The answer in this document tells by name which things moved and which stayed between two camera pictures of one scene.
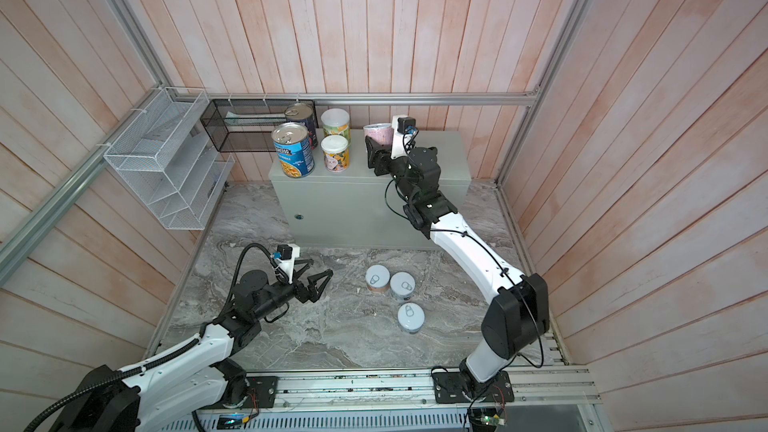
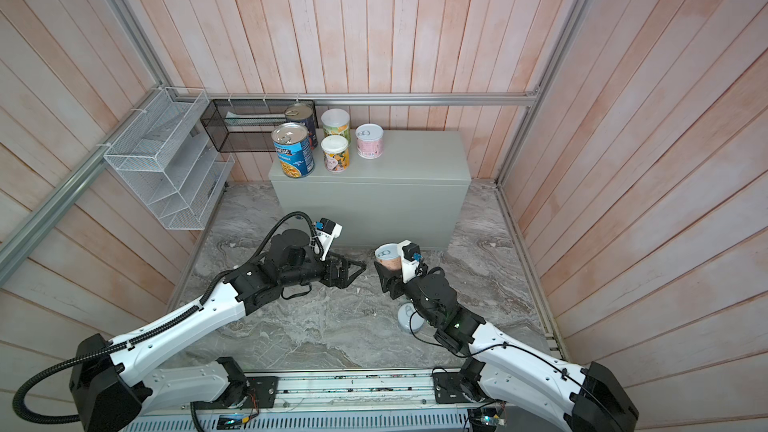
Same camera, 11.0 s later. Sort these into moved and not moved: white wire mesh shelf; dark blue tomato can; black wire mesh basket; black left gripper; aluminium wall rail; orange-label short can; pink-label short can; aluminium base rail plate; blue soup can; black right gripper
Moved: black right gripper; orange-label short can; black left gripper; pink-label short can
Not moved: aluminium wall rail; dark blue tomato can; black wire mesh basket; aluminium base rail plate; white wire mesh shelf; blue soup can
